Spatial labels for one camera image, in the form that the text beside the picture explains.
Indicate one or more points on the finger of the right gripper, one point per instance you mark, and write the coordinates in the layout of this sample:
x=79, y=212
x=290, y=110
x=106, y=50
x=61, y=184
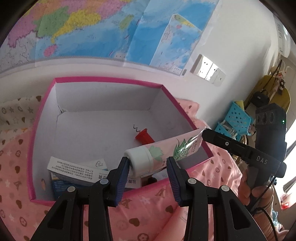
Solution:
x=226, y=143

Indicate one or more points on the yellow coat on rack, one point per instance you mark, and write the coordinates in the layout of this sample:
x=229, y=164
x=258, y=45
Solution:
x=268, y=86

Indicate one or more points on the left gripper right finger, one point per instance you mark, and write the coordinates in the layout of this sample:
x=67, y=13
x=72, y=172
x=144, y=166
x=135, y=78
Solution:
x=231, y=219

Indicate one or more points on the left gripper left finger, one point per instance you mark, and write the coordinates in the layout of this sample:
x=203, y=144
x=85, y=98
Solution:
x=64, y=221

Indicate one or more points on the pink cardboard box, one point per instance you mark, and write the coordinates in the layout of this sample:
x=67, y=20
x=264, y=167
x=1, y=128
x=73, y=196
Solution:
x=87, y=118

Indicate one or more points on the pink patterned tablecloth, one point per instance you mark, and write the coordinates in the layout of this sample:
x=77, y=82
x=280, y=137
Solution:
x=141, y=215

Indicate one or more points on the white air conditioner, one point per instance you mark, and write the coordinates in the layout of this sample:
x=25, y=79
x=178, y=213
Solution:
x=284, y=40

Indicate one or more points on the pink aloe cream tube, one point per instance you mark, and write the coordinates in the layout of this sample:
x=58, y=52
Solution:
x=150, y=158

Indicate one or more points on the person's right hand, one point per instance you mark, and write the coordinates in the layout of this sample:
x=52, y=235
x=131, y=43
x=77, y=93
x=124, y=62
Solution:
x=245, y=193

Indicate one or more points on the black hanging bag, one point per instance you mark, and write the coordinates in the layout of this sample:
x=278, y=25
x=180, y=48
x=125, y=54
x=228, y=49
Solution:
x=260, y=98

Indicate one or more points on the small white ointment tube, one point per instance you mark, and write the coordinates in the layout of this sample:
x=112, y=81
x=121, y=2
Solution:
x=151, y=179

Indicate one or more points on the white wall socket panel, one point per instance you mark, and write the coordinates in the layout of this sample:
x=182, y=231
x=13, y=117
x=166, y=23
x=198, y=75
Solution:
x=206, y=69

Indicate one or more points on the blue perforated plastic basket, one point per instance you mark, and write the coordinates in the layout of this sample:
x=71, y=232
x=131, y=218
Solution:
x=237, y=122

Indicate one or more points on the small white medicine box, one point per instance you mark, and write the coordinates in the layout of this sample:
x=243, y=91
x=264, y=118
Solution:
x=90, y=171

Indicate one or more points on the blue white medicine box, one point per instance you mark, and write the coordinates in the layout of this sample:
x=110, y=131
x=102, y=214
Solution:
x=60, y=184

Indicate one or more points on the colourful wall map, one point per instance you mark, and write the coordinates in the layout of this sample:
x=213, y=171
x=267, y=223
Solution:
x=159, y=34

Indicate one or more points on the red corkscrew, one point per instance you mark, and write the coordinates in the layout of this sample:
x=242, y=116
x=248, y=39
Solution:
x=143, y=137

